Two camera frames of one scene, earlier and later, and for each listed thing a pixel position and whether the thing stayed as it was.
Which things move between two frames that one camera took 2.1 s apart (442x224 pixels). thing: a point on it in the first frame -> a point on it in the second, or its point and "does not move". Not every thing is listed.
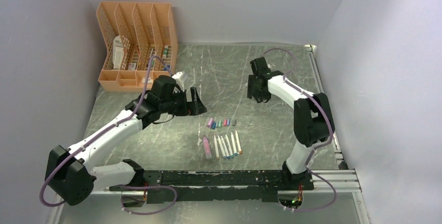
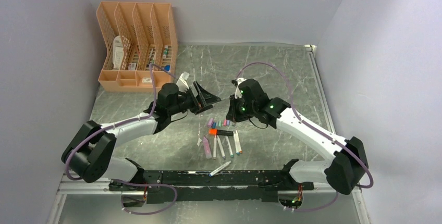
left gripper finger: [197, 107] -> [206, 98]
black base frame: [163, 187] does not move
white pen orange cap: [238, 142] does not move
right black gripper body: [254, 91] -> [242, 111]
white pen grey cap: [223, 155] does not move
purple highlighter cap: [210, 123] does not move
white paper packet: [118, 52] does not move
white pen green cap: [223, 141] -> [219, 168]
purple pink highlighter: [207, 148] does not move
